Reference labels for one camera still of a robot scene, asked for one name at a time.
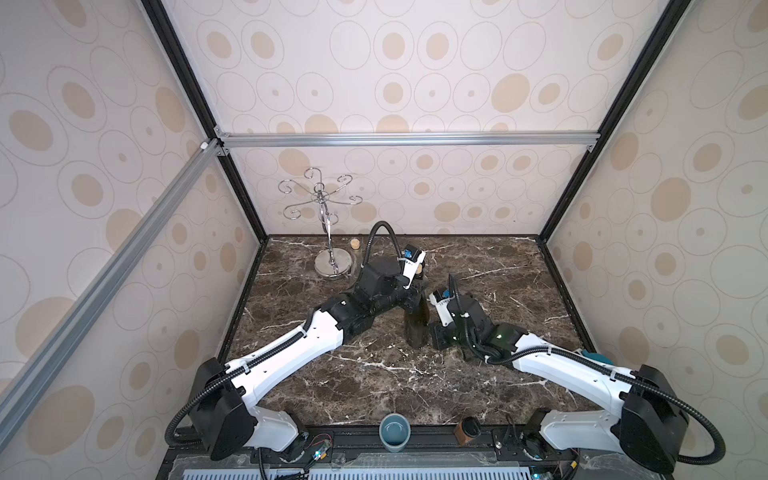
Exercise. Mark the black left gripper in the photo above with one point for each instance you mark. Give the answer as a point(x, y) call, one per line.
point(414, 291)

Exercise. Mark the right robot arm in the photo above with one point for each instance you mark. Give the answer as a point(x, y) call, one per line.
point(638, 414)

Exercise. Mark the horizontal aluminium rail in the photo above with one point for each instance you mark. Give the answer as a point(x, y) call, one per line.
point(410, 139)

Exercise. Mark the chrome glass holder stand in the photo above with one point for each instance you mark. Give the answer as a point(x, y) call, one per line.
point(332, 262)

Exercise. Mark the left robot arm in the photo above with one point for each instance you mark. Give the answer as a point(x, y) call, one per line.
point(222, 415)

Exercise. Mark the blue grey ceramic cup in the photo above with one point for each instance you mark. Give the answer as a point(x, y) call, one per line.
point(394, 432)

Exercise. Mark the left diagonal aluminium rail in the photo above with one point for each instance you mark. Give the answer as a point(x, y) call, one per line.
point(49, 359)

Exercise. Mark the dark green wine bottle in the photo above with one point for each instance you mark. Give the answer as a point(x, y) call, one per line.
point(416, 316)

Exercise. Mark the tall clear corked bottle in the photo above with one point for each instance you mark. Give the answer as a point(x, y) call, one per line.
point(355, 249)

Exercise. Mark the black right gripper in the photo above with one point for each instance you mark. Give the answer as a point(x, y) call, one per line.
point(441, 330)

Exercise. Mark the small brown black cup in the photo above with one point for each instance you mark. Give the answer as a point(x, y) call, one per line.
point(467, 430)

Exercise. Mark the white teal round object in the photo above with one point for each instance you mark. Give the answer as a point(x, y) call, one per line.
point(597, 358)

